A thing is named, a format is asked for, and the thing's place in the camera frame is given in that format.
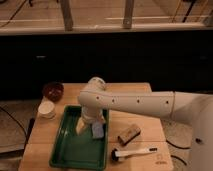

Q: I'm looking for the brown sponge block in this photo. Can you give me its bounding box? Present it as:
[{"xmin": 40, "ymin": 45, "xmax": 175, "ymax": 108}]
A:
[{"xmin": 118, "ymin": 124, "xmax": 141, "ymax": 146}]

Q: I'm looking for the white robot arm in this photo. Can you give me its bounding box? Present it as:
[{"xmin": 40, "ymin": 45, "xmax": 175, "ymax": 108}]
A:
[{"xmin": 78, "ymin": 77, "xmax": 213, "ymax": 171}]

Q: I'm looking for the black floor cable right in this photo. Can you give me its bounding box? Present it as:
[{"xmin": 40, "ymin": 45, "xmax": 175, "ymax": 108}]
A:
[{"xmin": 165, "ymin": 138, "xmax": 192, "ymax": 166}]

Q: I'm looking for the dark red bowl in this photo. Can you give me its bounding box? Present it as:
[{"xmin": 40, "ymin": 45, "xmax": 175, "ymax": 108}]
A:
[{"xmin": 42, "ymin": 82, "xmax": 64, "ymax": 102}]

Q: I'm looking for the green plastic tray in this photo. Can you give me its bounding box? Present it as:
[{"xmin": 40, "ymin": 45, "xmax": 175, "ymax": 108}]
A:
[{"xmin": 49, "ymin": 106, "xmax": 109, "ymax": 171}]

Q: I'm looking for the small white cup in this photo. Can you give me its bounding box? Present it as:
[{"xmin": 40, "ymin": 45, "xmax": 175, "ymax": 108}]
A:
[{"xmin": 38, "ymin": 101, "xmax": 55, "ymax": 119}]

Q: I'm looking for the white handled dish brush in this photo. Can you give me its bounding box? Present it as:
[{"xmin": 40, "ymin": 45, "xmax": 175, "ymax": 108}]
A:
[{"xmin": 111, "ymin": 148, "xmax": 157, "ymax": 162}]

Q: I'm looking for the black floor cable left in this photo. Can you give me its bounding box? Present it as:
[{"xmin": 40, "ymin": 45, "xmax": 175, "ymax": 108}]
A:
[{"xmin": 0, "ymin": 106, "xmax": 28, "ymax": 140}]

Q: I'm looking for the black floor cable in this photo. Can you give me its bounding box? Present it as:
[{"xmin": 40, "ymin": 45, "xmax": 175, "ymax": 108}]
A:
[
  {"xmin": 165, "ymin": 138, "xmax": 192, "ymax": 166},
  {"xmin": 0, "ymin": 106, "xmax": 28, "ymax": 140}
]

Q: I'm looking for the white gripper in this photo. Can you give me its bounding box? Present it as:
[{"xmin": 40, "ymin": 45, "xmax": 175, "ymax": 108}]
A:
[{"xmin": 76, "ymin": 108, "xmax": 104, "ymax": 139}]

